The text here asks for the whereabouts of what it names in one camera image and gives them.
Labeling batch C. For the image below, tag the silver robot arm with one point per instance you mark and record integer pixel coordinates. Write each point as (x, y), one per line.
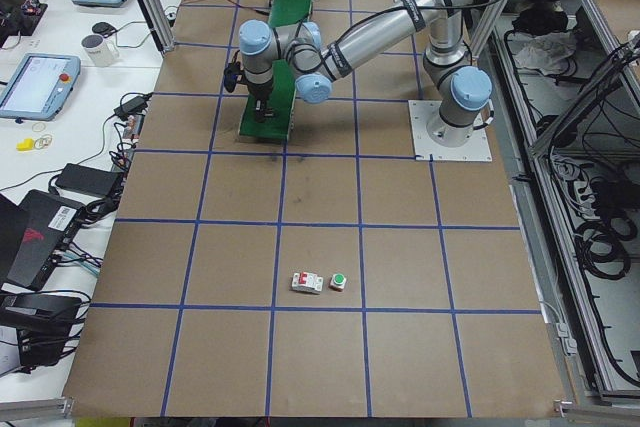
(464, 88)

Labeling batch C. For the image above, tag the white mug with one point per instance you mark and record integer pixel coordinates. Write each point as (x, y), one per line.
(101, 51)

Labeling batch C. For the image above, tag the blue teach pendant near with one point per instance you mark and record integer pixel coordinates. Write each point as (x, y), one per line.
(40, 86)

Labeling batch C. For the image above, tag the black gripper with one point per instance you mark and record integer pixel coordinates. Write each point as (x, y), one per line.
(259, 92)

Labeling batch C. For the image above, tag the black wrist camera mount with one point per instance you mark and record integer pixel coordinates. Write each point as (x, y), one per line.
(232, 76)

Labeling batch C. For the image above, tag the green push button switch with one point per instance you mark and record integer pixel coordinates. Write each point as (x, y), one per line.
(338, 282)

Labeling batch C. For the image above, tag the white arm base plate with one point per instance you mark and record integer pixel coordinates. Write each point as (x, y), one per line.
(434, 140)

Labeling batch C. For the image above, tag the yellow small object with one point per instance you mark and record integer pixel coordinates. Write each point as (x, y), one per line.
(26, 144)

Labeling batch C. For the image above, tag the black power adapter brick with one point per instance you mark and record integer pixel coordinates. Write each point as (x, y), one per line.
(89, 180)

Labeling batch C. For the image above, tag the green conveyor belt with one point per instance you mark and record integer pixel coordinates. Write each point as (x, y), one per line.
(282, 98)

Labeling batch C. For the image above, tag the black mini computer box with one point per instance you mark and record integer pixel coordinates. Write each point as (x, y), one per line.
(33, 233)

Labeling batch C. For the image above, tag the white red circuit breaker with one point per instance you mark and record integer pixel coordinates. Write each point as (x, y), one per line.
(307, 282)

